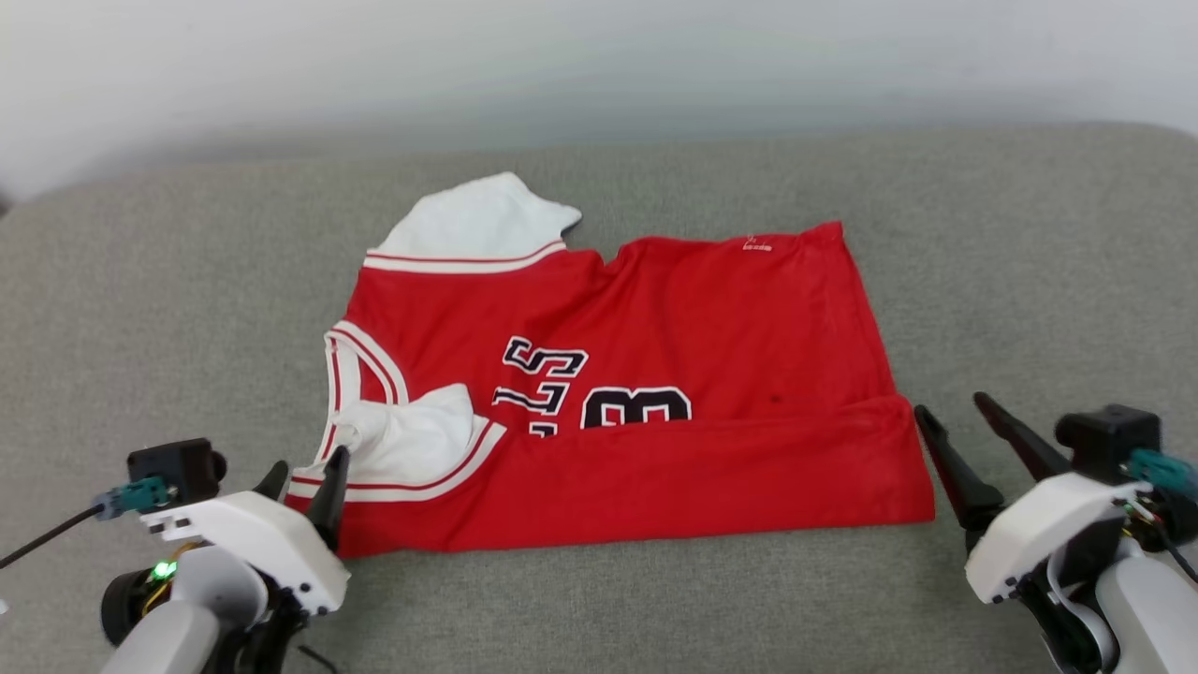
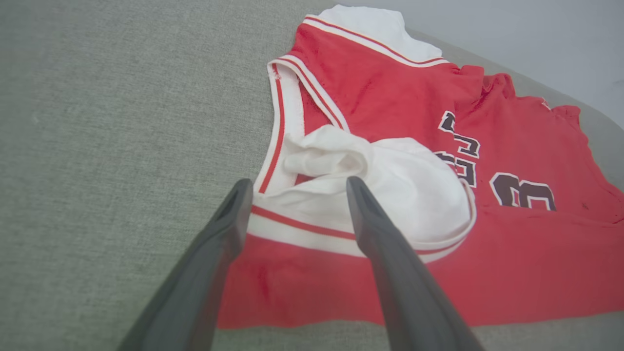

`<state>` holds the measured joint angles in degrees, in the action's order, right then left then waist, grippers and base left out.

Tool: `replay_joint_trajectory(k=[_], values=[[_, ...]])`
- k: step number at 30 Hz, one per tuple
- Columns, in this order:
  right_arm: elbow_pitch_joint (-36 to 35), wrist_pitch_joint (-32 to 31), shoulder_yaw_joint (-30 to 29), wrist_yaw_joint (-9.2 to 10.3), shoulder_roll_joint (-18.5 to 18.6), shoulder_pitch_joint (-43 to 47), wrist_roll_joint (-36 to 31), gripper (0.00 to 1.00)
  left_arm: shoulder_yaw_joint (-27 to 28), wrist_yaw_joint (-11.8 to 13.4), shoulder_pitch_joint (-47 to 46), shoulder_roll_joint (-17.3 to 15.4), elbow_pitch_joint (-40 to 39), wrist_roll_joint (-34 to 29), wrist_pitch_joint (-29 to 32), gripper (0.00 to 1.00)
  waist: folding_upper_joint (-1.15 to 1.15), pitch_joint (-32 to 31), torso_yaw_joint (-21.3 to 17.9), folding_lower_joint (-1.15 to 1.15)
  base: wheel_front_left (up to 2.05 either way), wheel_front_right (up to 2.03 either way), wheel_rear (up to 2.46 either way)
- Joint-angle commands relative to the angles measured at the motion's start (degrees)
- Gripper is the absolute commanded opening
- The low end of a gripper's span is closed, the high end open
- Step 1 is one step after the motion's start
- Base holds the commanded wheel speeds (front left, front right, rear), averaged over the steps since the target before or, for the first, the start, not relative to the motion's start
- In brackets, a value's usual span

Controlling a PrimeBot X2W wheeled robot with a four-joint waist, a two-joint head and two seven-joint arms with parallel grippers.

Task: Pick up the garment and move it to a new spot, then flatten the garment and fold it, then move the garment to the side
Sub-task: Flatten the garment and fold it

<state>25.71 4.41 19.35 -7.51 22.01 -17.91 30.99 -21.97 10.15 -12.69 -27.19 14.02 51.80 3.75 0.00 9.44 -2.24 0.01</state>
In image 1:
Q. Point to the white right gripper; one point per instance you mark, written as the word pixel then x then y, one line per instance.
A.
pixel 1039 529

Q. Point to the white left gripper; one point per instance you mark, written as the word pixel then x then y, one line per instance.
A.
pixel 262 538

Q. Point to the red and white basketball jersey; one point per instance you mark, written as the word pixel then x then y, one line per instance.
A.
pixel 702 328

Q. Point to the grey fabric sofa cushion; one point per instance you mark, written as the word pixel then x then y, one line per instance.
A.
pixel 599 608

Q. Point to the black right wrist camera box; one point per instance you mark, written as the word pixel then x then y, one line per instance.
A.
pixel 1104 440

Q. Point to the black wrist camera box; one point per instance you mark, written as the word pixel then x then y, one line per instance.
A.
pixel 173 468
pixel 1104 440

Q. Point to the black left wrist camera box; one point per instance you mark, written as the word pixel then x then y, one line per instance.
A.
pixel 173 468

